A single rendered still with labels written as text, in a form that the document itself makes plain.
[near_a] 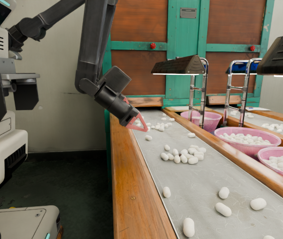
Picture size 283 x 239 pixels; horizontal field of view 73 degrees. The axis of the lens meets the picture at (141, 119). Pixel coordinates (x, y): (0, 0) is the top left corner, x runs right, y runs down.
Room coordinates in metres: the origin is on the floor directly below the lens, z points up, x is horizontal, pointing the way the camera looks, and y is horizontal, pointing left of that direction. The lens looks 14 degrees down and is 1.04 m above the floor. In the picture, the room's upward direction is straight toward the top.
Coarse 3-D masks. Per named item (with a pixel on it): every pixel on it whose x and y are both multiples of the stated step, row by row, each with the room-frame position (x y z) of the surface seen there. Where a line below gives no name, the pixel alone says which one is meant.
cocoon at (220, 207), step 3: (216, 204) 0.37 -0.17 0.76; (219, 204) 0.37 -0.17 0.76; (222, 204) 0.37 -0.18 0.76; (216, 207) 0.37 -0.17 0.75; (219, 207) 0.36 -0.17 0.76; (222, 207) 0.36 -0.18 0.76; (225, 207) 0.36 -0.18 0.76; (219, 210) 0.36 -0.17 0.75; (222, 210) 0.35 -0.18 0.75; (225, 210) 0.35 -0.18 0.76; (228, 210) 0.35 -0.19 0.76; (222, 213) 0.35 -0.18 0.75; (225, 213) 0.35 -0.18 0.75; (228, 213) 0.35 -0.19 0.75
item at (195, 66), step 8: (192, 56) 0.76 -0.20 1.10; (160, 64) 1.18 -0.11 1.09; (168, 64) 1.01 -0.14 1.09; (176, 64) 0.88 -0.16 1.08; (184, 64) 0.78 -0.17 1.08; (192, 64) 0.74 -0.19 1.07; (200, 64) 0.74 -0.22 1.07; (152, 72) 1.29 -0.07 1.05; (160, 72) 1.09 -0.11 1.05; (168, 72) 0.95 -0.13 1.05; (176, 72) 0.83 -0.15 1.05; (184, 72) 0.75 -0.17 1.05; (192, 72) 0.74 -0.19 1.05; (200, 72) 0.74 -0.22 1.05
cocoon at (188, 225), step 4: (184, 220) 0.32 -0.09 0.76; (188, 220) 0.32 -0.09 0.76; (192, 220) 0.32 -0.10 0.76; (184, 224) 0.31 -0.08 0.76; (188, 224) 0.31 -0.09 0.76; (192, 224) 0.31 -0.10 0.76; (184, 228) 0.30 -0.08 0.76; (188, 228) 0.30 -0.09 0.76; (192, 228) 0.30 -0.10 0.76; (184, 232) 0.30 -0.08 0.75; (188, 232) 0.29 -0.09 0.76; (192, 232) 0.29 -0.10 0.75; (188, 236) 0.29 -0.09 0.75
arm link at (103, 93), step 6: (102, 84) 0.60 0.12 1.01; (108, 84) 0.58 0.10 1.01; (102, 90) 0.58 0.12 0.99; (108, 90) 0.59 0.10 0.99; (114, 90) 0.59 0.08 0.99; (96, 96) 0.58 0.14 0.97; (102, 96) 0.57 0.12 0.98; (108, 96) 0.58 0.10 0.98; (114, 96) 0.59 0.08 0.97; (102, 102) 0.58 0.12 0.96; (108, 102) 0.58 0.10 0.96
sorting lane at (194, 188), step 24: (144, 120) 1.21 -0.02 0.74; (168, 120) 1.21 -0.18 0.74; (144, 144) 0.78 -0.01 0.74; (168, 144) 0.78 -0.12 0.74; (192, 144) 0.78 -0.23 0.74; (168, 168) 0.57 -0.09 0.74; (192, 168) 0.57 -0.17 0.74; (216, 168) 0.57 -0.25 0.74; (240, 168) 0.57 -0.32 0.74; (192, 192) 0.44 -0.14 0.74; (216, 192) 0.44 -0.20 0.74; (240, 192) 0.44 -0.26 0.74; (264, 192) 0.44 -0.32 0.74; (168, 216) 0.35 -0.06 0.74; (192, 216) 0.35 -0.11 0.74; (216, 216) 0.35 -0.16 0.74; (240, 216) 0.35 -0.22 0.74; (264, 216) 0.35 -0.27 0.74
